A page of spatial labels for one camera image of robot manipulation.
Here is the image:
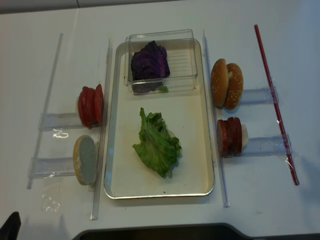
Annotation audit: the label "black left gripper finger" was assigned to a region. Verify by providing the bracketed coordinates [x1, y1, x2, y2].
[0, 211, 21, 240]

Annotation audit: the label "metal serving tray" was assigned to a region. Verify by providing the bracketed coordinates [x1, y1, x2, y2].
[104, 43, 215, 200]

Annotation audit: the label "red tomato slice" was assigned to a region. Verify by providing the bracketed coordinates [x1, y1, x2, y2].
[77, 88, 90, 128]
[85, 88, 96, 126]
[94, 84, 104, 124]

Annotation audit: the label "clear patty track rail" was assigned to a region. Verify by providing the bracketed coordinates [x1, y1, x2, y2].
[241, 135, 292, 157]

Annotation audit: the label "left bun half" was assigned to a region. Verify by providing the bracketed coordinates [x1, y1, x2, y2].
[72, 135, 98, 186]

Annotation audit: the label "clear left outer strip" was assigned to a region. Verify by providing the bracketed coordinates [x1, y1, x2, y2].
[26, 33, 64, 190]

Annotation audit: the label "clear strip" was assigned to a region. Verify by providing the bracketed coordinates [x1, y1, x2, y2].
[26, 33, 64, 190]
[90, 37, 113, 221]

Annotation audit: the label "clear sesame bun track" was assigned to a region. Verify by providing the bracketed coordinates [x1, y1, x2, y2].
[239, 86, 279, 105]

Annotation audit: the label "front sesame bun top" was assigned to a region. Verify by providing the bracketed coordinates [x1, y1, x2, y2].
[210, 58, 229, 107]

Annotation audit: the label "clear left inner strip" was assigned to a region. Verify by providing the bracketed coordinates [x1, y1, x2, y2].
[90, 37, 113, 221]

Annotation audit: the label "clear tomato track rail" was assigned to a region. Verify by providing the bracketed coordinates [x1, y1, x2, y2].
[38, 112, 84, 131]

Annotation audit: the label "sesame bun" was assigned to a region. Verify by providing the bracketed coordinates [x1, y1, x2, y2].
[223, 63, 244, 110]
[210, 58, 229, 107]

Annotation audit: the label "clear plastic container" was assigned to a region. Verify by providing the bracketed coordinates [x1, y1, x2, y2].
[124, 29, 198, 95]

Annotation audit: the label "rear meat patty slices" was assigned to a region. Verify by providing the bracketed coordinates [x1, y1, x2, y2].
[225, 117, 243, 155]

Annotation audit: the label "clear bun track rail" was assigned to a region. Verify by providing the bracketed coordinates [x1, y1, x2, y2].
[28, 157, 75, 179]

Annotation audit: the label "outer red tomato slice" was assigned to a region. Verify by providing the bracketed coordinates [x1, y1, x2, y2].
[77, 88, 90, 128]

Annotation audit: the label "clear tape patch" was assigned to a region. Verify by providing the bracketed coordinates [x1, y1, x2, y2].
[41, 182, 62, 213]

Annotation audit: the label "front meat patty slice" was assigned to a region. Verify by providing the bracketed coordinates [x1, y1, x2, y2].
[217, 119, 228, 156]

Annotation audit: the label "rear sesame bun top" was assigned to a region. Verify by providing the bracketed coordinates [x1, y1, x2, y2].
[223, 63, 244, 110]

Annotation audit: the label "green lettuce leaf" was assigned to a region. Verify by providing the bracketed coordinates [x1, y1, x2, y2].
[132, 108, 182, 178]

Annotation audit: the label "red plastic strip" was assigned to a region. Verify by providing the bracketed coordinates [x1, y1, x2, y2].
[254, 24, 300, 186]

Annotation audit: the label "white patty pusher block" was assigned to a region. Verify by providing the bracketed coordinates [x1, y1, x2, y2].
[241, 124, 249, 150]

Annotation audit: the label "middle red tomato slice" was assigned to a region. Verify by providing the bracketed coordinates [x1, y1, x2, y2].
[85, 88, 96, 126]

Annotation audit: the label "inner red tomato slice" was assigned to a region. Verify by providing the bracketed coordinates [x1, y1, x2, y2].
[94, 84, 104, 124]

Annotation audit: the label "purple cabbage leaf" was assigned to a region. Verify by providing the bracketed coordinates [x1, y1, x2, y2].
[130, 40, 170, 94]

